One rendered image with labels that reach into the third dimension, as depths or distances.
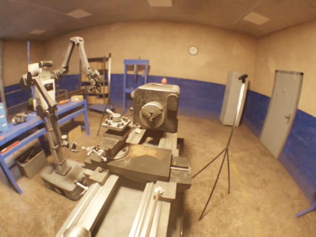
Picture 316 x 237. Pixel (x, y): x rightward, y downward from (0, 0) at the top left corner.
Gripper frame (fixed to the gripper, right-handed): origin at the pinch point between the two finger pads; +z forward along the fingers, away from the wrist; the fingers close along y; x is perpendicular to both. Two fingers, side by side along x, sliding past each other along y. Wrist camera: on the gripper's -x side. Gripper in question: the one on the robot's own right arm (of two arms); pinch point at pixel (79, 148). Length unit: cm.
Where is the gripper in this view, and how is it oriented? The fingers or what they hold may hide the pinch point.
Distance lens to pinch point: 138.7
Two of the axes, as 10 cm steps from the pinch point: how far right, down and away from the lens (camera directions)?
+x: 0.6, 4.4, 9.0
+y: 1.7, -8.9, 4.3
